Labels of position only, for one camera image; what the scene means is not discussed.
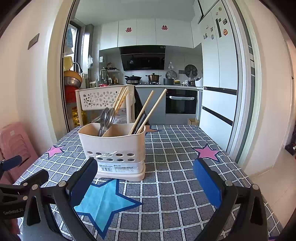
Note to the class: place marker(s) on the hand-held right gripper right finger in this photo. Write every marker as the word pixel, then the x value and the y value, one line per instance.
pixel 208 185

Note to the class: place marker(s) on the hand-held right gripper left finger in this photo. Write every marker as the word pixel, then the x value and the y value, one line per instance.
pixel 83 184

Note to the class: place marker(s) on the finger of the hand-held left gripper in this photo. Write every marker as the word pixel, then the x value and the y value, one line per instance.
pixel 11 163
pixel 39 176

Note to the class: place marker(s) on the cream plastic utensil holder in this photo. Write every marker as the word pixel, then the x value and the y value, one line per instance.
pixel 111 143

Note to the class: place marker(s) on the wooden chopstick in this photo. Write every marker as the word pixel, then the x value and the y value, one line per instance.
pixel 118 96
pixel 157 104
pixel 142 111
pixel 121 97

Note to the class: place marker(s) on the pink plastic chair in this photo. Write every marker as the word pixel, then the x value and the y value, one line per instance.
pixel 13 141

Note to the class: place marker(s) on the grey checked tablecloth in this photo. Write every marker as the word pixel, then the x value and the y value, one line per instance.
pixel 173 173

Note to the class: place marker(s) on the small cardboard box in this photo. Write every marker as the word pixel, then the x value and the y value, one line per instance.
pixel 193 122

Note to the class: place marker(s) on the gold foil bag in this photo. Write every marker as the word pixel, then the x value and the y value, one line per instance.
pixel 76 117

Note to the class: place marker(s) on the black built-in oven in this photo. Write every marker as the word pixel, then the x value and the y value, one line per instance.
pixel 180 106

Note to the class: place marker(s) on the grey kitchen base cabinets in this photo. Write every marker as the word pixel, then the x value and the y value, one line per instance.
pixel 161 113

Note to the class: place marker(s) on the cream basket cart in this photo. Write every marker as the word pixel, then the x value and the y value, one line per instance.
pixel 104 97

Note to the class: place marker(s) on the steel basin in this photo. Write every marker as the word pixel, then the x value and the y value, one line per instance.
pixel 72 81

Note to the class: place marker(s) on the black bag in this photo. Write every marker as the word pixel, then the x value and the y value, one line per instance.
pixel 138 99

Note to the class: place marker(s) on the white rice cooker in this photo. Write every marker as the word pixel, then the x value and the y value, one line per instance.
pixel 199 82

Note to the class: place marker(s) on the orange basin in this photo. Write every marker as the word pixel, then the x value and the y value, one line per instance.
pixel 72 74

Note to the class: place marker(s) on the white spice shelf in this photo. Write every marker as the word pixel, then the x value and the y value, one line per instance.
pixel 114 77

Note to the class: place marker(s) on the black pot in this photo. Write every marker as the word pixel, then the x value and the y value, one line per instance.
pixel 168 81

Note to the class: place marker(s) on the white refrigerator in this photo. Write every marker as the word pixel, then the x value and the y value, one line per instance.
pixel 215 69

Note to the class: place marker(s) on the round black grill pan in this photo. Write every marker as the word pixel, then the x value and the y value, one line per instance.
pixel 191 70

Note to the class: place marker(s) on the round metal steamer rack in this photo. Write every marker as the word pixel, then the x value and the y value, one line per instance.
pixel 171 74

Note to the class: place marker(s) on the black wok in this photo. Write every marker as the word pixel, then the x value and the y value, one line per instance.
pixel 133 78

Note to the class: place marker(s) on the brass cooking pot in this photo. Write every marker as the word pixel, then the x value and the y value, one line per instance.
pixel 153 77

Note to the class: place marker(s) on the hanging clear plastic bag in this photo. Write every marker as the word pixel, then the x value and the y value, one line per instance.
pixel 90 62

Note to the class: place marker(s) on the black range hood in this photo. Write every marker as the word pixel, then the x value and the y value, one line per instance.
pixel 143 60

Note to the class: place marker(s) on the black fridge magnet strip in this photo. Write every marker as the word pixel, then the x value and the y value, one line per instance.
pixel 218 27

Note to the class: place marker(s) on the sliding door frame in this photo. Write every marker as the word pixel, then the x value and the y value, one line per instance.
pixel 247 92

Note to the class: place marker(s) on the grey wall switch panel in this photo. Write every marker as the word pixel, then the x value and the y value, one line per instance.
pixel 33 41

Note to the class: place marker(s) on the white wall cabinets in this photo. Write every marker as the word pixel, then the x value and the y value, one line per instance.
pixel 143 32

